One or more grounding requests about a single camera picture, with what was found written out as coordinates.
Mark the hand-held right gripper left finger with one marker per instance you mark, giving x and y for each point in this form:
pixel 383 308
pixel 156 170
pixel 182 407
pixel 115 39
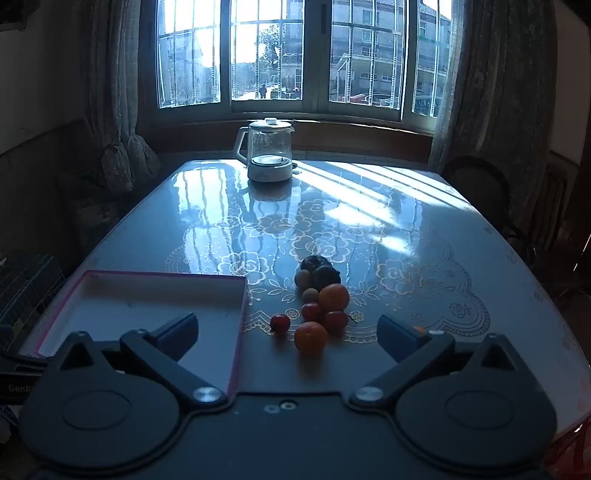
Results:
pixel 178 330

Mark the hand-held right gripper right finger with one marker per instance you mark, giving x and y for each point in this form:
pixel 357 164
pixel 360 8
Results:
pixel 396 336

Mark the white box with pink rim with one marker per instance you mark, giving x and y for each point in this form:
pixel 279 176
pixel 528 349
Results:
pixel 152 309

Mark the red cherry tomato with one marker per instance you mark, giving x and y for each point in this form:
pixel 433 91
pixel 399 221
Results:
pixel 280 323
pixel 311 311
pixel 336 322

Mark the orange tangerine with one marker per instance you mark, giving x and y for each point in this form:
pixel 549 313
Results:
pixel 334 297
pixel 310 337

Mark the tan longan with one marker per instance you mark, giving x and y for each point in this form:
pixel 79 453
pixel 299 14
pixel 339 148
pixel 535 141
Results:
pixel 302 278
pixel 310 294

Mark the dark purple fruit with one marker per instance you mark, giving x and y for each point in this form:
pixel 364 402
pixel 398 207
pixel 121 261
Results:
pixel 316 262
pixel 326 276

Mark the floral tablecloth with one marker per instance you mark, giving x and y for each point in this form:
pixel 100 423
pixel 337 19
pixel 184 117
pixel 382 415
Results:
pixel 415 240

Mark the dark round-back chair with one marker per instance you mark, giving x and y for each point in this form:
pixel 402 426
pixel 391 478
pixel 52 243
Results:
pixel 480 184

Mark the white glass electric kettle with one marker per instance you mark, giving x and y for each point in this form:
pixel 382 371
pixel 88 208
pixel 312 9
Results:
pixel 270 152

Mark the grey tied curtain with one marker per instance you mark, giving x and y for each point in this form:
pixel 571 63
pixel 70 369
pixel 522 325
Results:
pixel 115 115

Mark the grey hanging curtain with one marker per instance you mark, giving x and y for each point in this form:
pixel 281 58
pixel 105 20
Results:
pixel 498 115

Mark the barred window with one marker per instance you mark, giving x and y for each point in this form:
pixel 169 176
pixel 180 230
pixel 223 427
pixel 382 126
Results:
pixel 300 55

